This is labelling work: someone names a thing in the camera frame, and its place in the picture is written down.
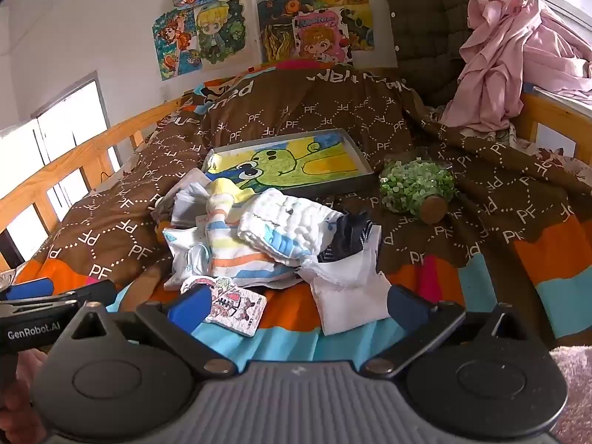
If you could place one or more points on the orange knit sock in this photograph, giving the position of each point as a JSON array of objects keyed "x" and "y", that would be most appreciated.
[{"x": 161, "y": 233}]

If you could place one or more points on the grey knit cloth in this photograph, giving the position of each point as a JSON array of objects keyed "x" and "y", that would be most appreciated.
[{"x": 189, "y": 203}]

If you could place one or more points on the olive quilted jacket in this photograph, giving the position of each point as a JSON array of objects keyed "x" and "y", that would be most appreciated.
[{"x": 425, "y": 32}]

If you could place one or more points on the pink clothing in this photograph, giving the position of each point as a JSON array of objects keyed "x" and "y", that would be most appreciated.
[{"x": 490, "y": 69}]

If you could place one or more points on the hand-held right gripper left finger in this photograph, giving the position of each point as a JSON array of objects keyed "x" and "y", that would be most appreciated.
[{"x": 189, "y": 307}]

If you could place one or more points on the pastel striped cloth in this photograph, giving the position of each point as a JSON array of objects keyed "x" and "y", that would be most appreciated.
[{"x": 231, "y": 249}]

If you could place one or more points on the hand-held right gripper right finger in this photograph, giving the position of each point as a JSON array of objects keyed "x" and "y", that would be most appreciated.
[{"x": 407, "y": 310}]

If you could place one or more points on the group of colourful wall drawings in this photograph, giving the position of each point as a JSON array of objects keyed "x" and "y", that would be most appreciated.
[{"x": 222, "y": 27}]

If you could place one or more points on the pink fluffy cloth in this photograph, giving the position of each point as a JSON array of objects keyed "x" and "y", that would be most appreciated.
[{"x": 576, "y": 393}]

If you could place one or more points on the wooden bed side rail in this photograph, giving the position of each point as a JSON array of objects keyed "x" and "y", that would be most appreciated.
[{"x": 69, "y": 157}]

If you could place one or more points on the window with grey frame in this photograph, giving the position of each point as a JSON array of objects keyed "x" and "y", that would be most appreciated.
[{"x": 60, "y": 120}]

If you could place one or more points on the person's left hand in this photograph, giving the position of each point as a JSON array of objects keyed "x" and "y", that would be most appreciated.
[{"x": 32, "y": 360}]

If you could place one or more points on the plain white cloth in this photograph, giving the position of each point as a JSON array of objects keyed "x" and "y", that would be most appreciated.
[{"x": 347, "y": 296}]

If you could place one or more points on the grey tray with frog drawing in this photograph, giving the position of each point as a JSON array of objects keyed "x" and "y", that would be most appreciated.
[{"x": 286, "y": 157}]

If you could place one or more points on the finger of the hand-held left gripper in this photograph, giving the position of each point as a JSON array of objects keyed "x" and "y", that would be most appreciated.
[
  {"x": 27, "y": 289},
  {"x": 92, "y": 292}
]

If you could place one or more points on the wooden bed end rail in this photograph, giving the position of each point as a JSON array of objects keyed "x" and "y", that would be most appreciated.
[{"x": 550, "y": 111}]

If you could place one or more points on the black striped sock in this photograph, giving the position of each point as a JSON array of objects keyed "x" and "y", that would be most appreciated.
[{"x": 347, "y": 236}]

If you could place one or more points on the brown printed blanket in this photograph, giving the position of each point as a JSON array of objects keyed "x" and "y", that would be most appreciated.
[{"x": 300, "y": 111}]

